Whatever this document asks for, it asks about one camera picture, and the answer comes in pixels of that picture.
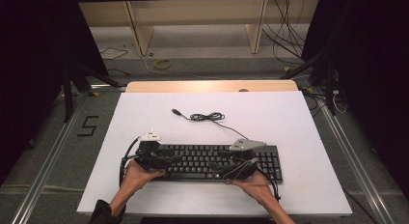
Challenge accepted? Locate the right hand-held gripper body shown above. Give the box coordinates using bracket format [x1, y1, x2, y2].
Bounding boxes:
[225, 138, 267, 181]

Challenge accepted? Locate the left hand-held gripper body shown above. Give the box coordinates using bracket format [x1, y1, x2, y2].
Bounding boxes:
[134, 130, 168, 172]

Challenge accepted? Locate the black keyboard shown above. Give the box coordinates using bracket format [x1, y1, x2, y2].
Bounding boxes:
[153, 144, 284, 184]

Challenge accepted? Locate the person's left hand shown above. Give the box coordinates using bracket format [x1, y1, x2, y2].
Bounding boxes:
[121, 160, 166, 196]

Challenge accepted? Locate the person's right hand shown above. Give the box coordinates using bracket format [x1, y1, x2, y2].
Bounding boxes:
[232, 174, 278, 209]

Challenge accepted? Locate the white table board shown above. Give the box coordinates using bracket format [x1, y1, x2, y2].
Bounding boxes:
[76, 90, 354, 218]

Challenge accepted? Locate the person's dark clothing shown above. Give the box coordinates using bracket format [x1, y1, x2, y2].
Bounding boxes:
[140, 216, 278, 224]

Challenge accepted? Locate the wooden table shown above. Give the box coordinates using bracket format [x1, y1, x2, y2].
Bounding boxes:
[124, 79, 299, 93]

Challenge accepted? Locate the yellow tape roll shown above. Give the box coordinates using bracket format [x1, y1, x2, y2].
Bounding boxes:
[153, 58, 172, 70]

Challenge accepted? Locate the black metal stand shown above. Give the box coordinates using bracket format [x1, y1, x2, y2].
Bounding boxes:
[279, 49, 338, 117]
[62, 61, 123, 124]

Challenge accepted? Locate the wooden shelf unit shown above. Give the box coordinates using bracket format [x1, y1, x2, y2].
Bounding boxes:
[78, 0, 321, 56]

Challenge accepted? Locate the black curtain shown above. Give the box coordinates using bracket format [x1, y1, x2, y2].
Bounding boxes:
[302, 0, 409, 201]
[0, 0, 109, 186]

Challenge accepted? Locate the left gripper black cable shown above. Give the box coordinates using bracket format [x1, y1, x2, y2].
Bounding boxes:
[119, 137, 142, 187]

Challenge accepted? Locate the black keyboard cable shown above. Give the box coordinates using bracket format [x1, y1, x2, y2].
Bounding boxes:
[171, 107, 249, 141]

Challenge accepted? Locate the aluminium floor rail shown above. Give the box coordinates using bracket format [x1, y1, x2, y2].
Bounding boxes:
[316, 88, 395, 224]
[11, 92, 91, 224]

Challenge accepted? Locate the white cable loop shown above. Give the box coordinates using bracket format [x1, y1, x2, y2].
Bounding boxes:
[332, 89, 349, 115]

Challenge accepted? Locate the thin black floor cable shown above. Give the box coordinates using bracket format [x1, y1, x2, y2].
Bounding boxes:
[99, 46, 129, 62]

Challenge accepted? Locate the bundle of black cables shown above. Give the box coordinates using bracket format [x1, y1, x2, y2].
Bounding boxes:
[261, 0, 307, 66]

